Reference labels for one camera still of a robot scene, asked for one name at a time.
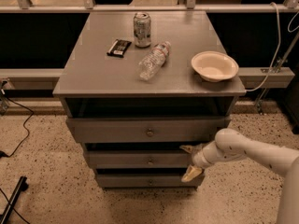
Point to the metal railing frame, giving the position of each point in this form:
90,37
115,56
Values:
149,3

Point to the grey bottom drawer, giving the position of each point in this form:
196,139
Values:
146,181

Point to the metal stand right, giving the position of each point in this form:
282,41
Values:
275,69

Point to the grey top drawer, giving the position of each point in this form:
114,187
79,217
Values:
145,130

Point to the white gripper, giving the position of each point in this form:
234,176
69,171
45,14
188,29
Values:
197,158

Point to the grey wooden drawer cabinet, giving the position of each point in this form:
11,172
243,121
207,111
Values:
95,85

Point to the black metal floor bar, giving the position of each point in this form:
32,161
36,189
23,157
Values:
20,187

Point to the black snack bar wrapper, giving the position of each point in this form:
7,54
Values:
118,48

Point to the white bowl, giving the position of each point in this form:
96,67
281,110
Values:
214,66

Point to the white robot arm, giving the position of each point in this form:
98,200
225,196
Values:
230,145

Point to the grey drawer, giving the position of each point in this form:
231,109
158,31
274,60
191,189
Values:
137,159
145,130
146,181

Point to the clear plastic water bottle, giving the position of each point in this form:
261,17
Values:
154,60

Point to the silver soda can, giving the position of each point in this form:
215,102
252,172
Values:
142,29

